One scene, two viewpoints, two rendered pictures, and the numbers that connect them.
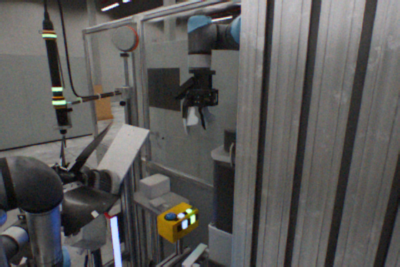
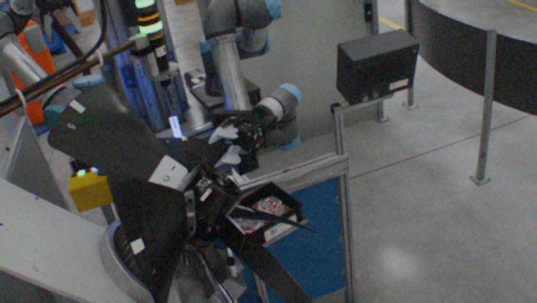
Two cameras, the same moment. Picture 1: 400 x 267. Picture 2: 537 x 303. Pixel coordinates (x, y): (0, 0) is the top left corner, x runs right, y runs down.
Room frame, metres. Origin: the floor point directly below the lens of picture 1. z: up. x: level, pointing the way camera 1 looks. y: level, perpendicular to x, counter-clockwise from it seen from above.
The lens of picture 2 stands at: (1.56, 1.22, 1.78)
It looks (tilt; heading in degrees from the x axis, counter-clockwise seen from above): 30 degrees down; 215
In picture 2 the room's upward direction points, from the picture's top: 10 degrees counter-clockwise
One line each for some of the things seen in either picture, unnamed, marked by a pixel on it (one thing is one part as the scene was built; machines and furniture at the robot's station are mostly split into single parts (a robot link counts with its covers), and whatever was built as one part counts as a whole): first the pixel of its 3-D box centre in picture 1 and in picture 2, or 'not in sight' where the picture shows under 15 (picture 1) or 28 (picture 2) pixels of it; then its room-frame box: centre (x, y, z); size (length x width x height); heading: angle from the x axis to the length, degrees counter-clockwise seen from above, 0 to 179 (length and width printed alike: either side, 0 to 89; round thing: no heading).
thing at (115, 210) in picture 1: (121, 223); not in sight; (1.36, 0.51, 0.73); 0.15 x 0.09 x 0.22; 139
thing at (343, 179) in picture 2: not in sight; (347, 245); (0.32, 0.64, 0.39); 0.04 x 0.04 x 0.78; 49
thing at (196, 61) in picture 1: (200, 63); not in sight; (0.80, 0.00, 1.70); 0.08 x 0.08 x 0.05
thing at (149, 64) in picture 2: (62, 115); (153, 54); (0.96, 0.56, 1.50); 0.09 x 0.07 x 0.10; 174
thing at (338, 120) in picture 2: not in sight; (338, 129); (0.32, 0.64, 0.96); 0.03 x 0.03 x 0.20; 49
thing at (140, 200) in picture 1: (157, 199); not in sight; (1.44, 0.29, 0.85); 0.36 x 0.24 x 0.03; 49
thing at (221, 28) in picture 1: (233, 36); not in sight; (0.79, -0.10, 1.78); 0.11 x 0.11 x 0.08; 8
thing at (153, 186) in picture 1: (153, 185); not in sight; (1.52, 0.32, 0.92); 0.17 x 0.16 x 0.11; 139
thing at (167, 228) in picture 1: (178, 222); (97, 188); (0.94, 0.10, 1.02); 0.16 x 0.10 x 0.11; 139
